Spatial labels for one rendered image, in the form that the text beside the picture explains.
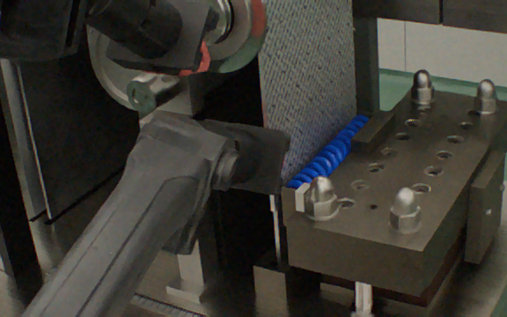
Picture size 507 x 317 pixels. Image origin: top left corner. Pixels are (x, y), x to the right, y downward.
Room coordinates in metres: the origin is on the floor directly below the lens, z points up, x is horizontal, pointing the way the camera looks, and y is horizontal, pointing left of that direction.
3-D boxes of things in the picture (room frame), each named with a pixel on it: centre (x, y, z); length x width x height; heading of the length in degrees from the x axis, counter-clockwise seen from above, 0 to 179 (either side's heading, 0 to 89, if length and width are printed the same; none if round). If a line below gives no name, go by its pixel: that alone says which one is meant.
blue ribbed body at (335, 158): (0.93, -0.11, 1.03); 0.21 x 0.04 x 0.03; 147
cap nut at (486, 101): (1.02, -0.34, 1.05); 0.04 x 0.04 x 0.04
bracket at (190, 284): (0.85, 0.08, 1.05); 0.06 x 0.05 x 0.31; 147
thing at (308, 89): (0.94, -0.09, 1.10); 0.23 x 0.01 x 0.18; 147
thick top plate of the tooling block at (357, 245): (0.91, -0.21, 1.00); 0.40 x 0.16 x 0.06; 147
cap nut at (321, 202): (0.79, -0.08, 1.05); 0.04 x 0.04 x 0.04
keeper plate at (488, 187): (0.87, -0.30, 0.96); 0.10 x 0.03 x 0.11; 147
